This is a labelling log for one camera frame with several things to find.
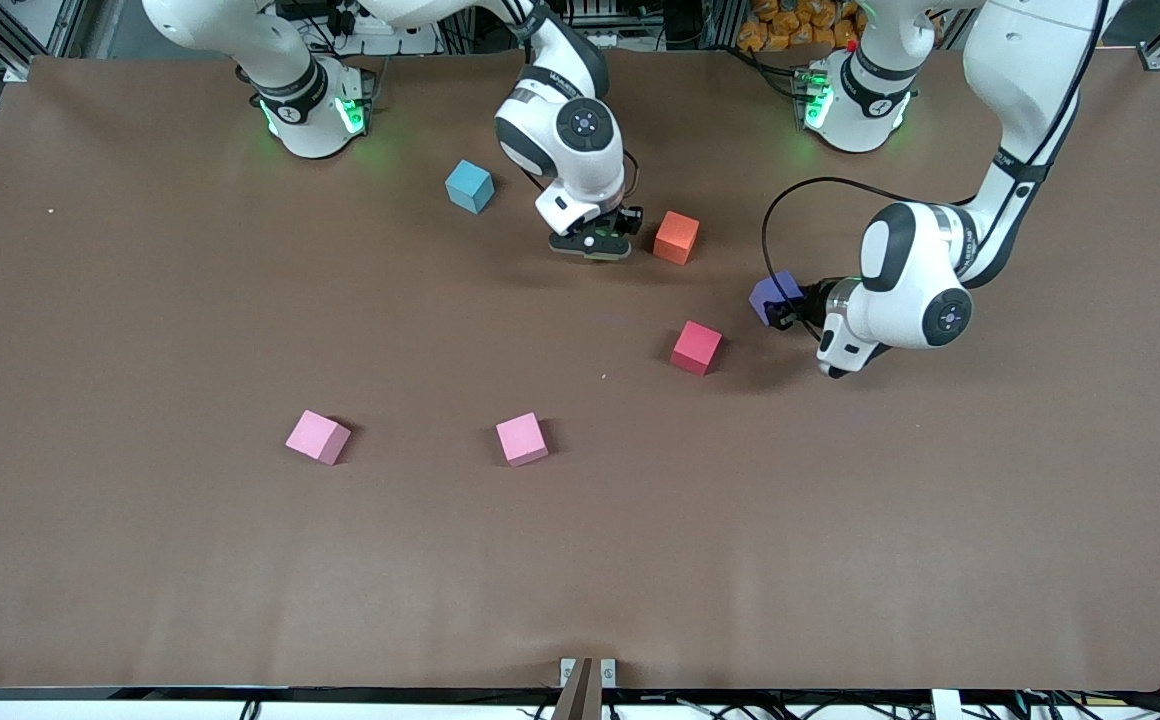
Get orange foam block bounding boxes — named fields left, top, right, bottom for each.
left=653, top=211, right=700, bottom=266

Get brown wooden post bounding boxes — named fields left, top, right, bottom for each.
left=551, top=657, right=604, bottom=720

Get purple foam block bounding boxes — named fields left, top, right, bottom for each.
left=749, top=270, right=804, bottom=328

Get tangled black floor cables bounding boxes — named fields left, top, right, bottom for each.
left=500, top=672, right=1160, bottom=720

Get pink foam block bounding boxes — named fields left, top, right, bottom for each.
left=496, top=412, right=550, bottom=468
left=285, top=410, right=352, bottom=466

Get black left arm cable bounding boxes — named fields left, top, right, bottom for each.
left=761, top=0, right=1111, bottom=331

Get white power strip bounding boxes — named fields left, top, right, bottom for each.
left=335, top=5, right=441, bottom=56

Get pile of orange fruit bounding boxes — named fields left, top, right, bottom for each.
left=737, top=0, right=866, bottom=53

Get grey metal equipment rack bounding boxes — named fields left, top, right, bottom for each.
left=445, top=0, right=741, bottom=53

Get blue foam block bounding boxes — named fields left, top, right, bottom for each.
left=445, top=159, right=495, bottom=215

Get red foam block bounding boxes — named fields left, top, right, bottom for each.
left=670, top=320, right=724, bottom=377

